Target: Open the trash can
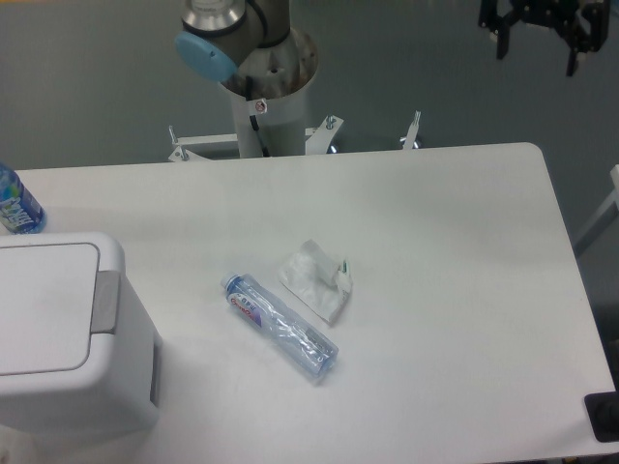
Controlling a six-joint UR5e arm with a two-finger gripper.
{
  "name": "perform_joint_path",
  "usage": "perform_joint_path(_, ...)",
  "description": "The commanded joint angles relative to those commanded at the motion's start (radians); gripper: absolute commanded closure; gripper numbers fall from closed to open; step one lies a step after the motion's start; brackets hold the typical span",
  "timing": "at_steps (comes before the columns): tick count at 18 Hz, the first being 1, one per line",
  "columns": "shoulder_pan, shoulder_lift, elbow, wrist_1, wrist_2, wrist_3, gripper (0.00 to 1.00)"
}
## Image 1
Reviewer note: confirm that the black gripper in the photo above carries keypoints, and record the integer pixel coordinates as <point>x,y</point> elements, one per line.
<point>583,25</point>

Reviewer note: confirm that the grey trash can lid button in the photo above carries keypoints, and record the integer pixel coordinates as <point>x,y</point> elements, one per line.
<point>105,302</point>

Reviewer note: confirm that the white trash can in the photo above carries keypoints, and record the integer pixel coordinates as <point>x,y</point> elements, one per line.
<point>56,376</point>

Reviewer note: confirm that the crumpled white plastic wrapper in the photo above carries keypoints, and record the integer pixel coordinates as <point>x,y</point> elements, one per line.
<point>320,282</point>

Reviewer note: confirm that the black clamp at table edge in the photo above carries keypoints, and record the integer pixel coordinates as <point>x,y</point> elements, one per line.
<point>602,410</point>

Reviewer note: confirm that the crushed clear plastic bottle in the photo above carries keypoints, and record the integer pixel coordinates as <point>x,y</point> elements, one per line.
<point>300,341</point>

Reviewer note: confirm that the blue labelled bottle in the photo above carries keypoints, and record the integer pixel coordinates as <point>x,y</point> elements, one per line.
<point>21,213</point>

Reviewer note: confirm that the white frame at right edge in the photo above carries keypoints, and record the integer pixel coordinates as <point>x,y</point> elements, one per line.
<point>600,220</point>

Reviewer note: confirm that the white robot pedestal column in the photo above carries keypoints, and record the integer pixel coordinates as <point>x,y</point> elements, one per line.
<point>269,97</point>

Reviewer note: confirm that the white pedestal base frame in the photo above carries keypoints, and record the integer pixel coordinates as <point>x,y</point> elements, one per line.
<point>318,141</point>

